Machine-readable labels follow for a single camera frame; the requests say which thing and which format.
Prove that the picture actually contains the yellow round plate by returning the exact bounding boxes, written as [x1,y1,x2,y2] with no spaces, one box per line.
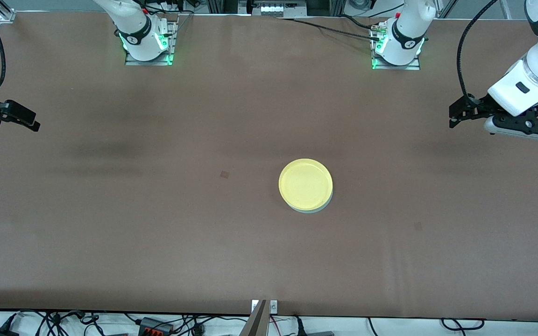
[279,159,333,210]

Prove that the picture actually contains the light green round plate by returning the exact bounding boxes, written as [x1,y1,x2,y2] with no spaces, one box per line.
[284,192,333,215]

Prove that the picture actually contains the aluminium corner profile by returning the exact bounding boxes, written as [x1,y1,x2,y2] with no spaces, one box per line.
[0,0,17,24]

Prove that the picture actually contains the white terminal strip unit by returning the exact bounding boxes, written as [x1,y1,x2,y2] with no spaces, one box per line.
[239,0,308,18]

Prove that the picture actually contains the black box with orange connectors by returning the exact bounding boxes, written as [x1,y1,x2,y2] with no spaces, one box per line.
[138,317,175,336]

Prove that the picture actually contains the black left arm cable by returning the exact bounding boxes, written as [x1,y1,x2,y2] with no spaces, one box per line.
[456,0,501,106]

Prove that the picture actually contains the aluminium arm base mount plate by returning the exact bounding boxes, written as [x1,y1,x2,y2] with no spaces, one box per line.
[125,20,177,66]
[371,21,421,71]

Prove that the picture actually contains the black cable across table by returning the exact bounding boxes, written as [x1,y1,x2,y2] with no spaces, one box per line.
[276,17,384,42]

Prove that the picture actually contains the black looped cable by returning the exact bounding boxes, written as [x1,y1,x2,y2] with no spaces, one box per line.
[441,318,485,332]

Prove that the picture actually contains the aluminium frame post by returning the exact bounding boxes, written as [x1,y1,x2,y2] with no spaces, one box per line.
[206,0,239,14]

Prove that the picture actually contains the white metal clamp bracket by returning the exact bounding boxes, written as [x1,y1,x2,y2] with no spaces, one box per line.
[251,300,278,314]

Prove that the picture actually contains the grey metal camera pole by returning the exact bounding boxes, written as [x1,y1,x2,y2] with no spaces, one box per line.
[240,300,270,336]

